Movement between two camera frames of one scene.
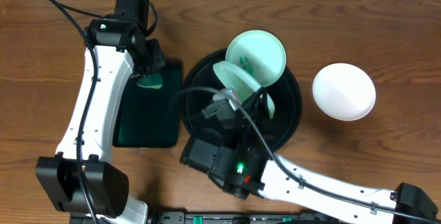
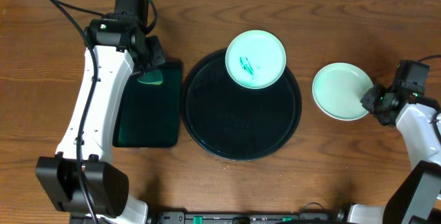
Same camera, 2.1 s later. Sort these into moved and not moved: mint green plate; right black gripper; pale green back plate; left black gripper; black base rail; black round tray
Moved: right black gripper; mint green plate
Not moved: black base rail; left black gripper; pale green back plate; black round tray
